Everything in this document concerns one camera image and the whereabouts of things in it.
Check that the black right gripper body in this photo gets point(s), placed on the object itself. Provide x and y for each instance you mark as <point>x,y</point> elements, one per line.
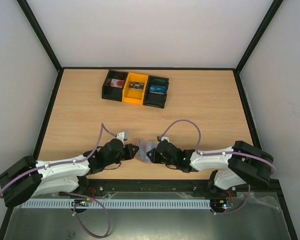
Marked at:
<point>154,154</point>

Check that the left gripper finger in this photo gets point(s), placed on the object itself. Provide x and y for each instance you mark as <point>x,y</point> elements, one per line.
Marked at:
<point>134,148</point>
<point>133,153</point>

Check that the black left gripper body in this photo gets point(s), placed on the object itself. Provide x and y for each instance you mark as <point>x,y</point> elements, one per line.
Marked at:
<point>123,157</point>

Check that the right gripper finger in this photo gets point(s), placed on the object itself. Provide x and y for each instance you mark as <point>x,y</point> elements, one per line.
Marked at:
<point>151,151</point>
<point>150,155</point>

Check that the light blue credit card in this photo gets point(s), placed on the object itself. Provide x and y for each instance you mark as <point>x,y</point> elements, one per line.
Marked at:
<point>150,145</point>

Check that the red white credit card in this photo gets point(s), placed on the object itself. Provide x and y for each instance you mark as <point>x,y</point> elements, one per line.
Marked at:
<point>142,150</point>

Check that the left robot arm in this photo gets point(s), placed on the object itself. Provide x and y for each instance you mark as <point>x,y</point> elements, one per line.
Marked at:
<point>28,177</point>

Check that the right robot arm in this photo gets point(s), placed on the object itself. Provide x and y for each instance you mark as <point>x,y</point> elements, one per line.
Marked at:
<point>239,164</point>

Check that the blue VIP card in bin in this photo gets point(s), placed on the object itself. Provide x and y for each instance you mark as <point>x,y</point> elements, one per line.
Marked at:
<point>157,89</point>

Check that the grey VIP card in bin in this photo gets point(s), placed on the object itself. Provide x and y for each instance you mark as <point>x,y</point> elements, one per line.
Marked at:
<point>137,85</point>

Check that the red white card in bin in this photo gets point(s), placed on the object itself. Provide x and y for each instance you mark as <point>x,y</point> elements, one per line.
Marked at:
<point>116,83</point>

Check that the black right bin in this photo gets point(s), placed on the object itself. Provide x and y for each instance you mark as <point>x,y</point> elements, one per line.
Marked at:
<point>152,99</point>

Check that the black bin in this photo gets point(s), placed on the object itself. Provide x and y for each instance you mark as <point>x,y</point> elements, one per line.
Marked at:
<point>152,99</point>
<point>112,88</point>

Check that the yellow middle bin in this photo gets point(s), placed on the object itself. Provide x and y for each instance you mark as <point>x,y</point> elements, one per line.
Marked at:
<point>134,96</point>

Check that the black left bin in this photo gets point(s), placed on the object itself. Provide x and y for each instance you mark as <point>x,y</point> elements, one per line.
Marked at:
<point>112,88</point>

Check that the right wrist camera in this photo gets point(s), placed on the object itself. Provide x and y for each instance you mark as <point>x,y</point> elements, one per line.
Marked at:
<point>162,138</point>

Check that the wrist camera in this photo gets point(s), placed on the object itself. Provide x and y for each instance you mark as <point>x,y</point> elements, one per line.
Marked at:
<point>162,138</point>
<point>123,136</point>

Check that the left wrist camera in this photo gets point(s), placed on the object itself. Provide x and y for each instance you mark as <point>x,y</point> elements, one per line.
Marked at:
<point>123,136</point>

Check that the light blue slotted cable duct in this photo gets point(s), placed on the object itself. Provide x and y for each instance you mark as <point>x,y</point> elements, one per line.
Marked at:
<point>54,203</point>

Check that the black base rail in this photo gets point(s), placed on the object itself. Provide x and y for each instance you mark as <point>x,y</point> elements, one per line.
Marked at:
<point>193,187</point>

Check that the black enclosure frame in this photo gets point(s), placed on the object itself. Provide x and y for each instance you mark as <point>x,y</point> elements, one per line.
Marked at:
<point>274,7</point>

